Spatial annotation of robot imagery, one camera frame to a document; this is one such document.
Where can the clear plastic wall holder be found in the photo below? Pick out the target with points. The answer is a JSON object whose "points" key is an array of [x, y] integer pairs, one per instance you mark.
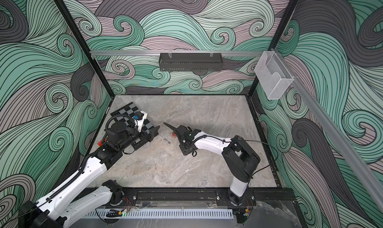
{"points": [[273, 74]]}

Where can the black white chessboard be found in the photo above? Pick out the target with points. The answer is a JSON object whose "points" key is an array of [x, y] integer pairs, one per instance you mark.
{"points": [[124, 114]]}

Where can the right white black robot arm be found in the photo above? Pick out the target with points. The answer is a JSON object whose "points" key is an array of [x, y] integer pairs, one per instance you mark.
{"points": [[240, 158]]}

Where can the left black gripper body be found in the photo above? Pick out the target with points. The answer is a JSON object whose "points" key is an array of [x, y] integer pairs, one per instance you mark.
{"points": [[145, 135]]}

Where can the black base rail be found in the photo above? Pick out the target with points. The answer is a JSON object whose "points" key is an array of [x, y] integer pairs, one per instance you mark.
{"points": [[194, 195]]}

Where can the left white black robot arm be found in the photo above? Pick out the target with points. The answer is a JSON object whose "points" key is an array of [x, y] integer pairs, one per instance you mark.
{"points": [[60, 208]]}

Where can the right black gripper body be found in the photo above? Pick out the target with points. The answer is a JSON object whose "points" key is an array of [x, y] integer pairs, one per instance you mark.
{"points": [[179, 135]]}

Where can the white slotted cable duct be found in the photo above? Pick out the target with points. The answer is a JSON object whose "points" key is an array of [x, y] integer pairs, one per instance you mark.
{"points": [[220, 214]]}

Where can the black wall tray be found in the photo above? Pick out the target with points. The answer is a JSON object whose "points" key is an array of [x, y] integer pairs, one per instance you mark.
{"points": [[190, 62]]}

